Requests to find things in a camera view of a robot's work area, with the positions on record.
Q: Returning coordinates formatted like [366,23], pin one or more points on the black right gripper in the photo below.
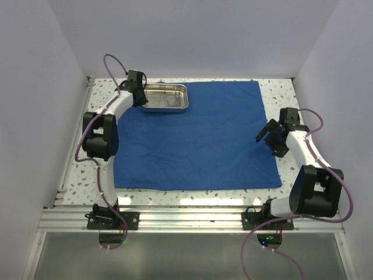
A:
[279,150]

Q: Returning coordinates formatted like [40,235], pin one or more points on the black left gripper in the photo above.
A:
[143,101]

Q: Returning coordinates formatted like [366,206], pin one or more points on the stainless steel instrument tray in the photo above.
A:
[167,87]

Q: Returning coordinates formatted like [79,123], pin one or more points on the blue surgical drape cloth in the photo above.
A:
[210,146]

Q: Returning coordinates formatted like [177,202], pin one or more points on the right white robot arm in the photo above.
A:
[317,187]

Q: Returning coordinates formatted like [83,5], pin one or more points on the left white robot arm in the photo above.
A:
[100,141]

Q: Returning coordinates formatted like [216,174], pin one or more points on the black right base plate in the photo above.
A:
[253,217]

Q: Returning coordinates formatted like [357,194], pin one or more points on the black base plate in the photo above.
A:
[96,222]
[253,217]

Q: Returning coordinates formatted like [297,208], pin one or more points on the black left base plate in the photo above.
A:
[96,222]

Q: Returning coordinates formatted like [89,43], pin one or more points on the aluminium front rail frame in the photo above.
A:
[175,219]

